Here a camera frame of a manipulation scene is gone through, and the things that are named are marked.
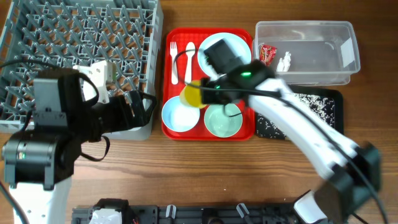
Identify yellow plastic cup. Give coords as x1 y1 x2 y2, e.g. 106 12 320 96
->
179 85 206 109

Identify white plastic spoon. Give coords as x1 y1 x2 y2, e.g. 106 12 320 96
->
185 42 196 83

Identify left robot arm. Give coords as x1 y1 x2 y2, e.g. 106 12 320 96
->
2 68 157 223

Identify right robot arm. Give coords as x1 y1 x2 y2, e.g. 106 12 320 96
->
201 40 388 223

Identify red snack wrapper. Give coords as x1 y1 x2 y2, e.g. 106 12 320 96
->
259 44 277 66

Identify clear plastic waste bin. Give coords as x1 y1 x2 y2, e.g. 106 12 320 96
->
252 21 361 86

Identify food scraps and rice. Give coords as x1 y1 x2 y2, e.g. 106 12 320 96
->
255 93 341 140

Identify white tissue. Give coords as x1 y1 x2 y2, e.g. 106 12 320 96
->
276 51 291 72

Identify white plastic fork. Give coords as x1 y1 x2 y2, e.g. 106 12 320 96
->
170 42 178 85

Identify light blue bowl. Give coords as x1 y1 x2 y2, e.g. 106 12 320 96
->
161 96 200 133

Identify grey plastic dishwasher rack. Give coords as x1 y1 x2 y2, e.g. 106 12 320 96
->
1 0 164 133

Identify light green bowl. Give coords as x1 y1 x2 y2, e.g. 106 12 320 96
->
204 103 243 138

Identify light blue round plate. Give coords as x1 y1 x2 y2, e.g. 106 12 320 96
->
197 32 252 80

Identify red plastic serving tray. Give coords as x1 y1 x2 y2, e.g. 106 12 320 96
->
162 27 255 141

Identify black rectangular waste tray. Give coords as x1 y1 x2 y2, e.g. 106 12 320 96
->
254 85 345 141

